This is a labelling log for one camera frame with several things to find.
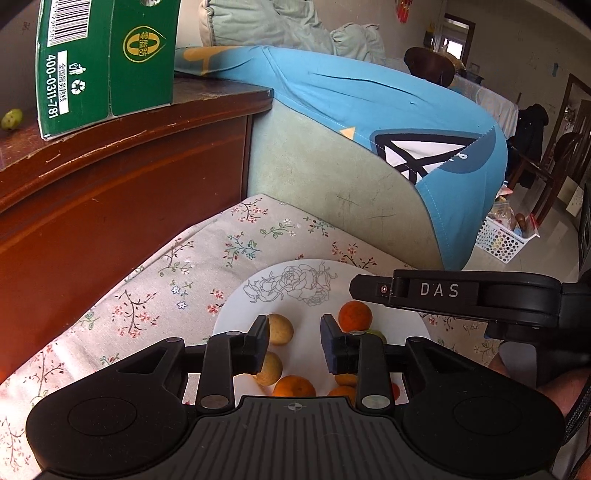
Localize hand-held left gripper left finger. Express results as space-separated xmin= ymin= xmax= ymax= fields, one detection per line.
xmin=116 ymin=316 xmax=271 ymax=412

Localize blue printed cushion cover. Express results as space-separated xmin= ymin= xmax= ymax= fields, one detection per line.
xmin=173 ymin=45 xmax=509 ymax=271

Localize green carton box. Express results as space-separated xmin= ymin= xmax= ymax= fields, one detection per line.
xmin=36 ymin=0 xmax=182 ymax=140

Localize brown dining chair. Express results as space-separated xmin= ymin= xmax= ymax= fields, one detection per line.
xmin=505 ymin=131 xmax=586 ymax=223

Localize pale green pillows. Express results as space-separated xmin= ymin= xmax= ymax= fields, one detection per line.
xmin=198 ymin=0 xmax=386 ymax=63

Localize white plastic basket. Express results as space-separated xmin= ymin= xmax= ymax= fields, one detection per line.
xmin=475 ymin=215 xmax=541 ymax=265

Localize floral tablecloth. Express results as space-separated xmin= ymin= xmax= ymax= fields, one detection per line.
xmin=0 ymin=194 xmax=509 ymax=480

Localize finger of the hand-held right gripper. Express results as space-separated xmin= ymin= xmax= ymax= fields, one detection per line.
xmin=349 ymin=274 xmax=394 ymax=308

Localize brown kiwi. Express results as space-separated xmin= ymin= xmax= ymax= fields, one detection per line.
xmin=255 ymin=352 xmax=284 ymax=387
xmin=268 ymin=314 xmax=294 ymax=346

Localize brown wooden cabinet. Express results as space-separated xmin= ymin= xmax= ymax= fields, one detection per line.
xmin=0 ymin=76 xmax=273 ymax=384

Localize white plate with floral print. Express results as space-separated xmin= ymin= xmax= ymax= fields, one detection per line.
xmin=212 ymin=259 xmax=430 ymax=408

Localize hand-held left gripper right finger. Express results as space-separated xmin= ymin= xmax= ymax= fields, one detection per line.
xmin=320 ymin=314 xmax=463 ymax=412

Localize dark wooden chair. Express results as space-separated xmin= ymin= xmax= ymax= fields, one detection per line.
xmin=405 ymin=46 xmax=455 ymax=88

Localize dark jacket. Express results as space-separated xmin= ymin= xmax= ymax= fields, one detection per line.
xmin=519 ymin=104 xmax=550 ymax=163

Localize person's right forearm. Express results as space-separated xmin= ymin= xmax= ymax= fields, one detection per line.
xmin=538 ymin=368 xmax=591 ymax=480

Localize table with white cloth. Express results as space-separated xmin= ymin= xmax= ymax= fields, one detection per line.
xmin=450 ymin=74 xmax=520 ymax=139

